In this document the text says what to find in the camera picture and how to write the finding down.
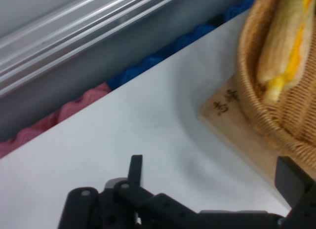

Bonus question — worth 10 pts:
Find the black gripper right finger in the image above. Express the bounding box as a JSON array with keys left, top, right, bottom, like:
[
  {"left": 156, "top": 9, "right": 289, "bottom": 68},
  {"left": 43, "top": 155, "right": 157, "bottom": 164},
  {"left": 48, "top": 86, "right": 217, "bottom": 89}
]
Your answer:
[{"left": 275, "top": 155, "right": 316, "bottom": 229}]

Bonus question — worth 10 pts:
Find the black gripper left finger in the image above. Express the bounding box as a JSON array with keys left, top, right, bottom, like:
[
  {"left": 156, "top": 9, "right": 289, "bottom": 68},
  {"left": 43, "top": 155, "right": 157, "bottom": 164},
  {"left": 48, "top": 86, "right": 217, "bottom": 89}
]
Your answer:
[{"left": 58, "top": 154, "right": 201, "bottom": 229}]

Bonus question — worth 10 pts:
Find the bamboo cutting board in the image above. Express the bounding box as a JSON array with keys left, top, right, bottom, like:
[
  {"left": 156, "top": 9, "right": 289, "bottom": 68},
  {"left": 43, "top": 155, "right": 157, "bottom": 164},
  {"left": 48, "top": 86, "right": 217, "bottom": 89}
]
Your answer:
[{"left": 197, "top": 73, "right": 297, "bottom": 211}]

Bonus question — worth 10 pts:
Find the pink foam floor mat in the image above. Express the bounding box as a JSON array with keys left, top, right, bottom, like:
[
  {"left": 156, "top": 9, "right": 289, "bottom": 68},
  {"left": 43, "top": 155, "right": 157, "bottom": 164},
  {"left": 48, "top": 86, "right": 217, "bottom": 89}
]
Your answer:
[{"left": 0, "top": 82, "right": 112, "bottom": 159}]

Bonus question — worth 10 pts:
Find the corn cob with husk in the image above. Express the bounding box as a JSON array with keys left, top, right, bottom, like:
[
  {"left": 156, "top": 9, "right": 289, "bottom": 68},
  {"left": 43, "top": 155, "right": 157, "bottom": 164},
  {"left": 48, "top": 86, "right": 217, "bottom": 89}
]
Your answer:
[{"left": 256, "top": 0, "right": 316, "bottom": 104}]

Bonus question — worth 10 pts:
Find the blue foam floor mat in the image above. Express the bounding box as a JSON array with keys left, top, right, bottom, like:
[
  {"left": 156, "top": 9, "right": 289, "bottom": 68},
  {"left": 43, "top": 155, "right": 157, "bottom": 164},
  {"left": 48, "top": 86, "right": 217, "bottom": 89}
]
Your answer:
[{"left": 107, "top": 0, "right": 257, "bottom": 92}]

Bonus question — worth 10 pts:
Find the woven wicker basket with handle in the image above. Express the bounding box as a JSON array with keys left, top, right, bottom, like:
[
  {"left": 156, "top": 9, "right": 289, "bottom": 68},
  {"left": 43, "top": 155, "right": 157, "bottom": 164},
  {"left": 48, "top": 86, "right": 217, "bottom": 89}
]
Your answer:
[{"left": 237, "top": 0, "right": 316, "bottom": 163}]

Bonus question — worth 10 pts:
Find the long horizontal aluminium frame rail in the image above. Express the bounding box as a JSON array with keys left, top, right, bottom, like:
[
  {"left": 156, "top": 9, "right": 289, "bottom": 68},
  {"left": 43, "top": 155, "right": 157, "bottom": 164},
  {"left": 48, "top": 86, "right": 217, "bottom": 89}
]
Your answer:
[{"left": 0, "top": 0, "right": 189, "bottom": 97}]

